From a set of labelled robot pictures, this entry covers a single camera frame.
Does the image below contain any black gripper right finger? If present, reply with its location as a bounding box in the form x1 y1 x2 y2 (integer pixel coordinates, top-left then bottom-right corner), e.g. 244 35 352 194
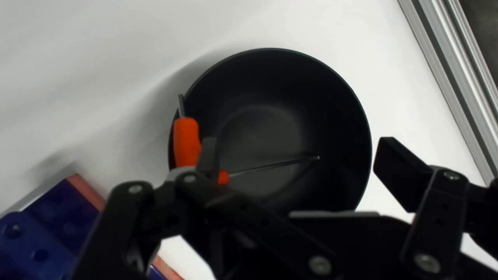
372 135 498 280

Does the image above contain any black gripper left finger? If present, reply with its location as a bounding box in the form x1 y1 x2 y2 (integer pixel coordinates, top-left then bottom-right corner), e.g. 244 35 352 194
76 135 230 280

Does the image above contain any orange handled wrench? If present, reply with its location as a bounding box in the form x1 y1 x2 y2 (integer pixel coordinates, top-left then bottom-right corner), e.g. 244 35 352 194
173 93 322 187

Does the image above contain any black round bowl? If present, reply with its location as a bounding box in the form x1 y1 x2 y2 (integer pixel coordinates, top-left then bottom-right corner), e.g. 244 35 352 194
167 46 374 214

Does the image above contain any aluminium profile rail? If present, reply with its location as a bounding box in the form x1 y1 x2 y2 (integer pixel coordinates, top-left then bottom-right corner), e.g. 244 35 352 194
397 0 498 186

